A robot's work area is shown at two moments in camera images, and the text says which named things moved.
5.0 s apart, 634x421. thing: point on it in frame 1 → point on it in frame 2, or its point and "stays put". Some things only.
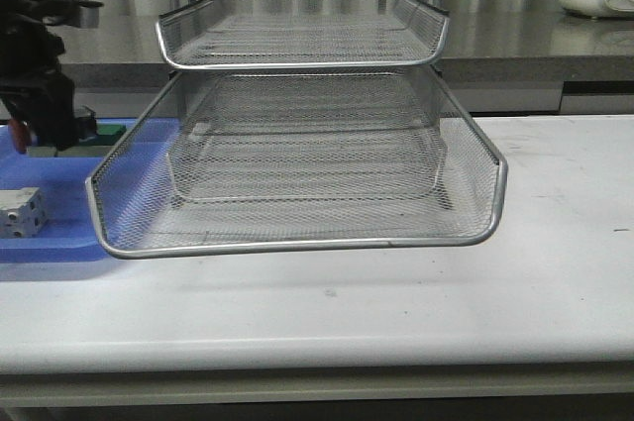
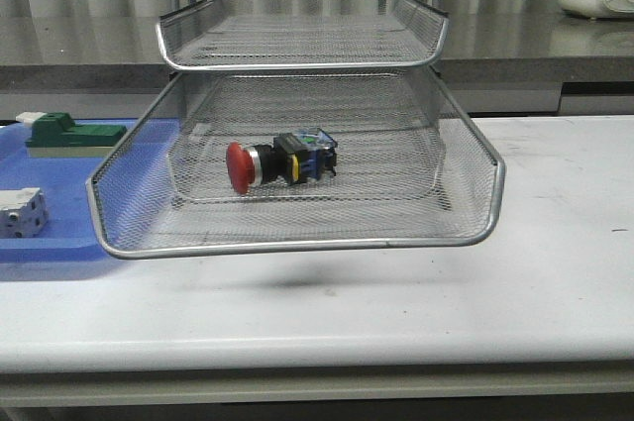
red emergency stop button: x=19 y=135 → x=291 y=158
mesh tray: x=301 y=30 stays put
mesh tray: x=264 y=159 stays put
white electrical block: x=24 y=212 stays put
